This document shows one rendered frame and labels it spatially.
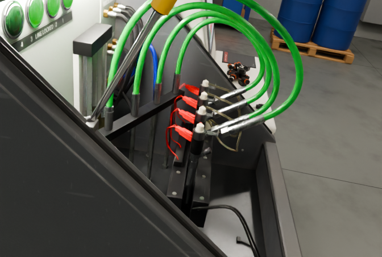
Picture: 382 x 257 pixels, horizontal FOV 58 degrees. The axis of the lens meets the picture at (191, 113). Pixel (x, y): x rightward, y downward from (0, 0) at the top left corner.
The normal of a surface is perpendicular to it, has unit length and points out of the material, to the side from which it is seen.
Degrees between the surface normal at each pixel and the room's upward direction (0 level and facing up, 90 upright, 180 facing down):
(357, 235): 0
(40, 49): 90
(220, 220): 0
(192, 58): 90
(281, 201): 0
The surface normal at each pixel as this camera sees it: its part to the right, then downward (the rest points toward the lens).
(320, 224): 0.14, -0.86
